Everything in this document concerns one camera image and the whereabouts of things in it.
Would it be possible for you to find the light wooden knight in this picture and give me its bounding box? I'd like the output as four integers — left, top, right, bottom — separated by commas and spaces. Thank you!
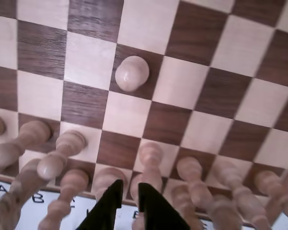
206, 194, 243, 230
0, 158, 51, 230

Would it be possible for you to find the light wooden queen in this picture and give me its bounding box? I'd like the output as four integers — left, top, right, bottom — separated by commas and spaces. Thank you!
93, 167, 129, 199

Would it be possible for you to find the light wooden bishop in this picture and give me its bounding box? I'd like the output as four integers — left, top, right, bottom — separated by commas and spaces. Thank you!
171, 184, 200, 230
38, 169, 90, 230

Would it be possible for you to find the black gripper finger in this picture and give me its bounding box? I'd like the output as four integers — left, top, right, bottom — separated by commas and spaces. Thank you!
138, 183, 190, 230
76, 179, 124, 230

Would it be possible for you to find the white paper strip with letters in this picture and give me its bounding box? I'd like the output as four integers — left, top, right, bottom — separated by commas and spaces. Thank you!
0, 176, 255, 230

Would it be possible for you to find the wooden chessboard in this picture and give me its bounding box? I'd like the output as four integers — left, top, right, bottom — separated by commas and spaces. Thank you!
0, 0, 288, 230

